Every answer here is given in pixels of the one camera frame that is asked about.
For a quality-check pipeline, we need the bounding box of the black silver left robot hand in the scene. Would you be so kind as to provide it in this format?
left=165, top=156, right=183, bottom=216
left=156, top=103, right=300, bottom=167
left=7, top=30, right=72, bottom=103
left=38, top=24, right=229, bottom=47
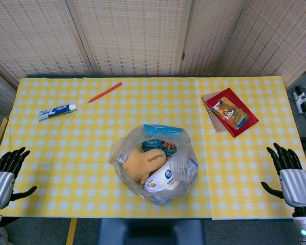
left=0, top=146, right=38, bottom=210

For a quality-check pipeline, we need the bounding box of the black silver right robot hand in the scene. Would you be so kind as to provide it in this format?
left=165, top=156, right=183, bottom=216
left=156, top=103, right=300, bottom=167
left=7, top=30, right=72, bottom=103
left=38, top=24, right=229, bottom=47
left=261, top=142, right=306, bottom=209

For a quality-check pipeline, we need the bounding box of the transparent plastic bag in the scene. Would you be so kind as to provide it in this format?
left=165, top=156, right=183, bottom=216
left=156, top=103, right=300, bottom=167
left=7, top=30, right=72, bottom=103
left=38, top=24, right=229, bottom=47
left=108, top=124, right=199, bottom=206

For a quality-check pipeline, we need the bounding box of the yellow checkered tablecloth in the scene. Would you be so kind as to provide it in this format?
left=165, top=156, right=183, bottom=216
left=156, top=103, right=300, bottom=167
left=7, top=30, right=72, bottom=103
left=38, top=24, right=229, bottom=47
left=0, top=76, right=306, bottom=221

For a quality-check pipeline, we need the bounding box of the red book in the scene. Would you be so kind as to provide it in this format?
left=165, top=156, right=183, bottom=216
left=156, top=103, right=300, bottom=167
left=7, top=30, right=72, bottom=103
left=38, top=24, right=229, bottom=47
left=206, top=87, right=260, bottom=138

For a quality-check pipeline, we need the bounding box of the white power strip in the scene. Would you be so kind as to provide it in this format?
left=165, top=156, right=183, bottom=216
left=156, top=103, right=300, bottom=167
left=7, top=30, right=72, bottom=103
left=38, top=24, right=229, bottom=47
left=292, top=85, right=306, bottom=115

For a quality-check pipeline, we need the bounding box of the blue white toothpaste tube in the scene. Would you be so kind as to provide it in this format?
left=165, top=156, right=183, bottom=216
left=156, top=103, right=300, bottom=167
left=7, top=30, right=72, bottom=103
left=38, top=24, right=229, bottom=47
left=38, top=103, right=79, bottom=121

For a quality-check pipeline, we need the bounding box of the orange printed card box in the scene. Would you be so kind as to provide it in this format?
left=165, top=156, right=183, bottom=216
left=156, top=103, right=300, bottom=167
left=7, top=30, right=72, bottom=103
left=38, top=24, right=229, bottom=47
left=211, top=96, right=250, bottom=131

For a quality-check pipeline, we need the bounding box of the brown spiral notebook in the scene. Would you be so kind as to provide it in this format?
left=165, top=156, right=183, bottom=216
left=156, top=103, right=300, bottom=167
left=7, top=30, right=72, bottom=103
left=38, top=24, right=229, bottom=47
left=201, top=90, right=229, bottom=134

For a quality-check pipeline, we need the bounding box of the white pouch with blue logo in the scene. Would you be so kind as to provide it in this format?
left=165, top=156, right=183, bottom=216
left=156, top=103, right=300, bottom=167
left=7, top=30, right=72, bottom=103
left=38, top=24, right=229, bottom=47
left=144, top=159, right=184, bottom=193

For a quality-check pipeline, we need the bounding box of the orange red pen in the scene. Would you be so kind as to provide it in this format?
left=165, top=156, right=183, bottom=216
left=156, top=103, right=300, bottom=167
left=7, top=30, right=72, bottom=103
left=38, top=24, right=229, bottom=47
left=87, top=82, right=123, bottom=104

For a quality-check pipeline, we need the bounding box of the yellow plush toy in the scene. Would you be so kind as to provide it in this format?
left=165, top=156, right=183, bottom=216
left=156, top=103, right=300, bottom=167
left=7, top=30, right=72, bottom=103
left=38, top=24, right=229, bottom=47
left=122, top=149, right=168, bottom=184

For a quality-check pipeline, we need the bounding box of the blue cookie packet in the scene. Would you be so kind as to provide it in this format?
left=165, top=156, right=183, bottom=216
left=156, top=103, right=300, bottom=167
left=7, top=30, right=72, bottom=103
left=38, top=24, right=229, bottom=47
left=142, top=139, right=178, bottom=156

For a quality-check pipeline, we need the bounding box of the light blue flat box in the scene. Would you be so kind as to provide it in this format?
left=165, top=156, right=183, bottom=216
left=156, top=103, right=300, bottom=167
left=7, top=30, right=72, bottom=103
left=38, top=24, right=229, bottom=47
left=142, top=124, right=186, bottom=136

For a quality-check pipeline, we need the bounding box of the dark blue chair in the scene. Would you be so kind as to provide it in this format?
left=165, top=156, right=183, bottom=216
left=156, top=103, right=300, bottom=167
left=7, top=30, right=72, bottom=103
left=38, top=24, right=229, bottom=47
left=96, top=218, right=206, bottom=245

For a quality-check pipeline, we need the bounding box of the woven folding screen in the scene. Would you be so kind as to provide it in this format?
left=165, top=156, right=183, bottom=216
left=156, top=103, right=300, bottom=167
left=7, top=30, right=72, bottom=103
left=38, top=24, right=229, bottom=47
left=0, top=0, right=306, bottom=110

